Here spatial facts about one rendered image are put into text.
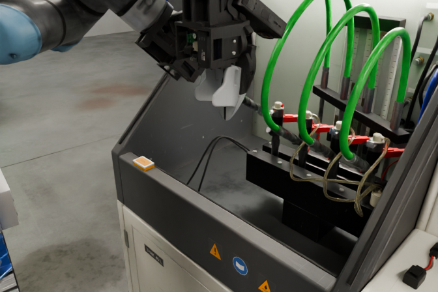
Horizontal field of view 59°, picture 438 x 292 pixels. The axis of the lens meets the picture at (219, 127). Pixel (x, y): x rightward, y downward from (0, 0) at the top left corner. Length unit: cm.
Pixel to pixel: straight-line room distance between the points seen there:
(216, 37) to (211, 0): 5
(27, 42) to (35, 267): 177
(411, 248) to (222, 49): 47
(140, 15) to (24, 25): 18
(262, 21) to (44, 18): 30
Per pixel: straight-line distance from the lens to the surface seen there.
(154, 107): 105
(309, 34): 116
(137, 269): 124
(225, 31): 50
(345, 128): 65
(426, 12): 102
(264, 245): 73
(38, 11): 59
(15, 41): 55
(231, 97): 56
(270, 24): 57
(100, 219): 241
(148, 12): 64
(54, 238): 237
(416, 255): 74
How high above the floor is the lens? 144
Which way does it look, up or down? 25 degrees down
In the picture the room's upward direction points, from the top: straight up
